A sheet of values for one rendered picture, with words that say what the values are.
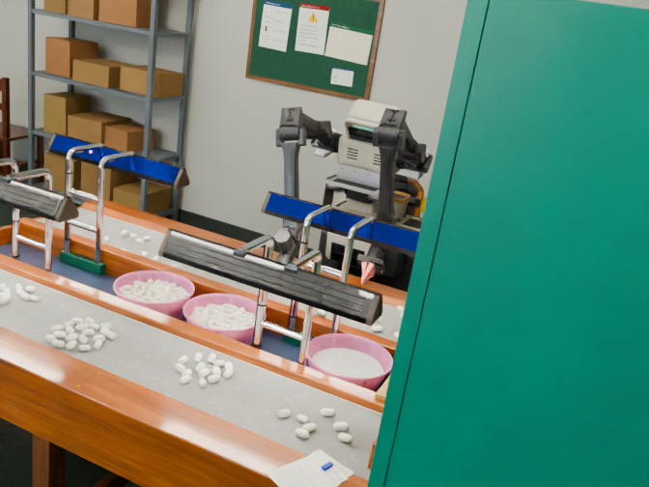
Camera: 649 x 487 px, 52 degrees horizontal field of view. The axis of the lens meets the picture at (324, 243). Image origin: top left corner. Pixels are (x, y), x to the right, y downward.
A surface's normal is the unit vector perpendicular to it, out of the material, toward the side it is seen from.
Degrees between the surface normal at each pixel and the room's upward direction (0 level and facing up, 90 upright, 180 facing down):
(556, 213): 90
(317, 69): 90
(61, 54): 90
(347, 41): 90
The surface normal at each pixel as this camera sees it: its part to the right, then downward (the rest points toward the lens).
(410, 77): -0.41, 0.25
